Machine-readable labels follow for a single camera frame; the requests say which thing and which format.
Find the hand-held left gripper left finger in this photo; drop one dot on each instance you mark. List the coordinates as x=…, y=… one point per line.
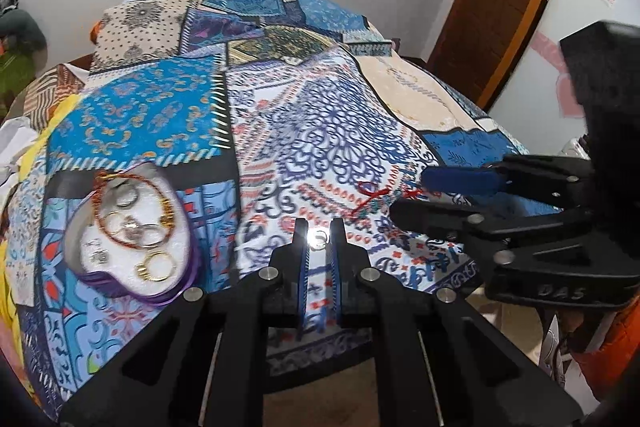
x=302, y=267

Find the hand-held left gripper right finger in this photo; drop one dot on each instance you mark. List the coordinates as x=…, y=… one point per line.
x=334, y=267

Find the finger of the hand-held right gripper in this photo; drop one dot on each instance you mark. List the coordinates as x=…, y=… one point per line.
x=440, y=217
x=460, y=182

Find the cluster of silver rings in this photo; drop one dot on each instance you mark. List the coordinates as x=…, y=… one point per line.
x=131, y=227

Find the purple heart-shaped box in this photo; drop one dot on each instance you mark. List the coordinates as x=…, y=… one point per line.
x=87, y=237

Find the pink sticker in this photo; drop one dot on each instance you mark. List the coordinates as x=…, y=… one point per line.
x=550, y=52

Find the blue patchwork blanket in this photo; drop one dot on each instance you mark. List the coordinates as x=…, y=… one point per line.
x=325, y=132

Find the person's orange clothing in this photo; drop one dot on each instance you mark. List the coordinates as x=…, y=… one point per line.
x=610, y=347

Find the yellow cloth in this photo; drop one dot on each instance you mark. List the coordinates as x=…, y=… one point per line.
x=42, y=142

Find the striped beige cloth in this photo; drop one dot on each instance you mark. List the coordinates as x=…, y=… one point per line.
x=50, y=92

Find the white cloth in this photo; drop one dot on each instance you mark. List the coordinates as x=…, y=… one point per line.
x=15, y=142

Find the small orange item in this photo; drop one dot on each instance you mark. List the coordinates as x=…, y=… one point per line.
x=94, y=32

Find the green patterned cloth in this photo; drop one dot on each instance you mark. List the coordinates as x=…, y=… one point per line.
x=15, y=82

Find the dark grey garment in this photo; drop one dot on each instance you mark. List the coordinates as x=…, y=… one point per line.
x=22, y=32

